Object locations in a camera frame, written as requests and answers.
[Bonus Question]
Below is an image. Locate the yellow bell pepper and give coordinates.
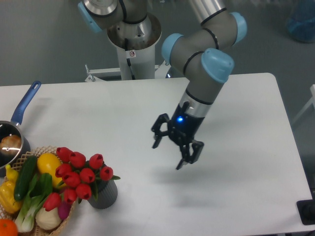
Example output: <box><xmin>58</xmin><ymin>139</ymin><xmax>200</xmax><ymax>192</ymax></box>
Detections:
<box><xmin>0</xmin><ymin>164</ymin><xmax>23</xmax><ymax>214</ymax></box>

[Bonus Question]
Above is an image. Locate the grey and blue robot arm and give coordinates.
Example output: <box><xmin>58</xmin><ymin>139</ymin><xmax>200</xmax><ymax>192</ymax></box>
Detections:
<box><xmin>78</xmin><ymin>0</ymin><xmax>247</xmax><ymax>168</ymax></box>

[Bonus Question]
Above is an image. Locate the purple eggplant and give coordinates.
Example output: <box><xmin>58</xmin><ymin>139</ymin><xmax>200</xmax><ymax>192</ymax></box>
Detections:
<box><xmin>58</xmin><ymin>201</ymin><xmax>71</xmax><ymax>220</ymax></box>

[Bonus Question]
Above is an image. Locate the dark grey ribbed vase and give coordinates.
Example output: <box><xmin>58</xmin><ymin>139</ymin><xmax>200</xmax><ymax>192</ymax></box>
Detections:
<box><xmin>88</xmin><ymin>180</ymin><xmax>118</xmax><ymax>209</ymax></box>

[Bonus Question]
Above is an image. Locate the red tulip bouquet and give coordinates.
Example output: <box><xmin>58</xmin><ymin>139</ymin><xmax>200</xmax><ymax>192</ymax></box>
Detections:
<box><xmin>43</xmin><ymin>147</ymin><xmax>120</xmax><ymax>211</ymax></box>

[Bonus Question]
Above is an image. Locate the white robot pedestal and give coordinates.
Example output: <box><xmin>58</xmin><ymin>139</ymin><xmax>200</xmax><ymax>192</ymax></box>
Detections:
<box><xmin>85</xmin><ymin>13</ymin><xmax>171</xmax><ymax>82</ymax></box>

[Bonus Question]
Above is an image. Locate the blue transparent container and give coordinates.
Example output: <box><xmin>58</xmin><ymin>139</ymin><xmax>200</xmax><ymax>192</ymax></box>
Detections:
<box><xmin>286</xmin><ymin>0</ymin><xmax>315</xmax><ymax>43</ymax></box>

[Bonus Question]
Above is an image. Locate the woven wicker basket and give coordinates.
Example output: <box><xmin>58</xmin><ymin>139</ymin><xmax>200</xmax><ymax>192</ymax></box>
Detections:
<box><xmin>0</xmin><ymin>146</ymin><xmax>77</xmax><ymax>236</ymax></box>

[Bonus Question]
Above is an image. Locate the orange fruit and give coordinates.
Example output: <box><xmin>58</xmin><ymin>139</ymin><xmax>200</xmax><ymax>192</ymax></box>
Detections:
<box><xmin>0</xmin><ymin>219</ymin><xmax>18</xmax><ymax>236</ymax></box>

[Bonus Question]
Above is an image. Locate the green cucumber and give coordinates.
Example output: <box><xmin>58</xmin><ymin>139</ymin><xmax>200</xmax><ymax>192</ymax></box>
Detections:
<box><xmin>14</xmin><ymin>156</ymin><xmax>37</xmax><ymax>201</ymax></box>

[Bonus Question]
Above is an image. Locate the bread roll in pan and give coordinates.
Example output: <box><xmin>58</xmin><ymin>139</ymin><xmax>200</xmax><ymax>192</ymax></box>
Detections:
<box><xmin>0</xmin><ymin>135</ymin><xmax>22</xmax><ymax>156</ymax></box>

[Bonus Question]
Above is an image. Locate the white onion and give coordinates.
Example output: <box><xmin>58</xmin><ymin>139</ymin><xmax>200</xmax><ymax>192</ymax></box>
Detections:
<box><xmin>35</xmin><ymin>208</ymin><xmax>62</xmax><ymax>230</ymax></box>

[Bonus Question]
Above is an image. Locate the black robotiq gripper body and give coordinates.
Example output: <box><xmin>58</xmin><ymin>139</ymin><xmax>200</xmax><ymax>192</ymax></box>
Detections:
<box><xmin>167</xmin><ymin>101</ymin><xmax>204</xmax><ymax>150</ymax></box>

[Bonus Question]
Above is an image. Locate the white chair frame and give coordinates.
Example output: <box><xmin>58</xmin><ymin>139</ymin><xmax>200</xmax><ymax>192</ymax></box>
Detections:
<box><xmin>292</xmin><ymin>84</ymin><xmax>315</xmax><ymax>126</ymax></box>

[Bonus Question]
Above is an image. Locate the black device at edge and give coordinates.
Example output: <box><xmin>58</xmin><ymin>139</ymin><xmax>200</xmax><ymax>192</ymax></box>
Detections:
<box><xmin>296</xmin><ymin>200</ymin><xmax>315</xmax><ymax>225</ymax></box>

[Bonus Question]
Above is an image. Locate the green bok choy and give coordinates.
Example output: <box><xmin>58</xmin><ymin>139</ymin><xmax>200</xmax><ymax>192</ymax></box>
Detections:
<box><xmin>15</xmin><ymin>173</ymin><xmax>53</xmax><ymax>233</ymax></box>

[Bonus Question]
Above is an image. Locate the blue handled saucepan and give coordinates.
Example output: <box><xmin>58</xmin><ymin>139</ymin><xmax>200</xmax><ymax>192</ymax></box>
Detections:
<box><xmin>0</xmin><ymin>81</ymin><xmax>41</xmax><ymax>177</ymax></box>

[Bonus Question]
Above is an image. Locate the yellow mango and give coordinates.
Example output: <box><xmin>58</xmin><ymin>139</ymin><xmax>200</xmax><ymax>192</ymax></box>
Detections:
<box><xmin>37</xmin><ymin>153</ymin><xmax>65</xmax><ymax>189</ymax></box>

